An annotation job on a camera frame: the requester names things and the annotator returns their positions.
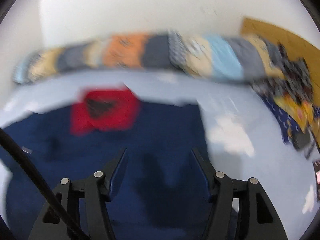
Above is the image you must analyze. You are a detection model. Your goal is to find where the navy work jacket red collar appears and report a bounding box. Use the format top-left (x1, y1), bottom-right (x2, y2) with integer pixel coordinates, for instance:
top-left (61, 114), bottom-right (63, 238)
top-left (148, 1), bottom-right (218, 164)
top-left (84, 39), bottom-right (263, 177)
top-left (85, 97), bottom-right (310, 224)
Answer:
top-left (3, 89), bottom-right (210, 239)

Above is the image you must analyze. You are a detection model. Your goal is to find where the light blue bed sheet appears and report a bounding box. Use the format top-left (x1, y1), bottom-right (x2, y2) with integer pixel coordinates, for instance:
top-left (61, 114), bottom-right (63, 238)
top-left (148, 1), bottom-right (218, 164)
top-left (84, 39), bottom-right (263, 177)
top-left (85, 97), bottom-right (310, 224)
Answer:
top-left (1, 70), bottom-right (319, 239)

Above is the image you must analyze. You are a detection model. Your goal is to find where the dark patterned crumpled cloth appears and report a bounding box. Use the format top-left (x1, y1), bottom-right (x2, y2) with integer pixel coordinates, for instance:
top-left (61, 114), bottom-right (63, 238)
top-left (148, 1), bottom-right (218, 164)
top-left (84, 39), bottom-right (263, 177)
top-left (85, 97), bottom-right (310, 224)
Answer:
top-left (251, 42), bottom-right (319, 159)

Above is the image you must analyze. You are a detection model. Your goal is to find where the striped patchwork rolled quilt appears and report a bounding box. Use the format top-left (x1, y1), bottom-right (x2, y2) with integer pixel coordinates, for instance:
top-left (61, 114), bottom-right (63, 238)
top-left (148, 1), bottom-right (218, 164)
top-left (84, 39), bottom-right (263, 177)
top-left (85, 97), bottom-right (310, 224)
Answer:
top-left (12, 31), bottom-right (284, 85)

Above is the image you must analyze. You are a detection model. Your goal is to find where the wooden headboard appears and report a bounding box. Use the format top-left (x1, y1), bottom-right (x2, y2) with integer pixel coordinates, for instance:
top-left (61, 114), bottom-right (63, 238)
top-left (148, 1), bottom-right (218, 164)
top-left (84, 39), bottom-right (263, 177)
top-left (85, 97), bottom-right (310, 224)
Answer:
top-left (240, 17), bottom-right (320, 106)

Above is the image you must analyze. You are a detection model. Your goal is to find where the black cable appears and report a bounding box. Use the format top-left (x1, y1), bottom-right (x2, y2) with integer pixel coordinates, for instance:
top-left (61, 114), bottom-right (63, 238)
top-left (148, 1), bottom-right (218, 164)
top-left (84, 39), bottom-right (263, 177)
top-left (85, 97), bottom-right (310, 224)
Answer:
top-left (0, 127), bottom-right (91, 240)

